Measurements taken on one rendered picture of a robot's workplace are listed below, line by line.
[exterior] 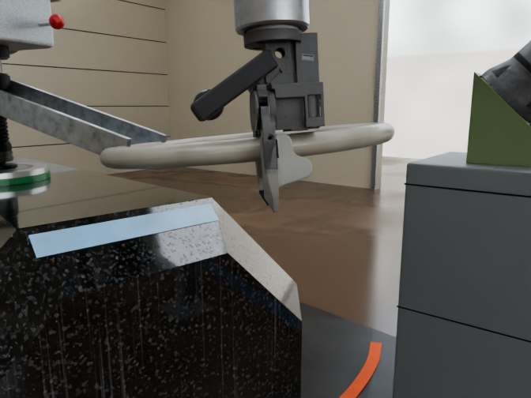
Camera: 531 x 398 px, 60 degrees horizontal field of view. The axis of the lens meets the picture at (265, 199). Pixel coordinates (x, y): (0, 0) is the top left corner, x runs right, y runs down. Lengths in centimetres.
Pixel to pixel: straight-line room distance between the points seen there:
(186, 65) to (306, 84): 710
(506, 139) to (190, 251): 90
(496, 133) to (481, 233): 27
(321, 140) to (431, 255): 82
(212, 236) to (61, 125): 37
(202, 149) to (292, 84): 13
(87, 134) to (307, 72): 50
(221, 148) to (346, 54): 541
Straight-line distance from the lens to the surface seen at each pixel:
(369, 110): 577
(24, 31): 118
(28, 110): 104
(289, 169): 55
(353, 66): 588
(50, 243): 73
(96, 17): 727
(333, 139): 60
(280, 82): 57
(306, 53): 58
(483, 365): 143
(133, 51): 756
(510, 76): 139
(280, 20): 55
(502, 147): 136
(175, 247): 78
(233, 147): 56
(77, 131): 95
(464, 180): 129
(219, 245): 82
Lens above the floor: 100
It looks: 11 degrees down
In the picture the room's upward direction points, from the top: straight up
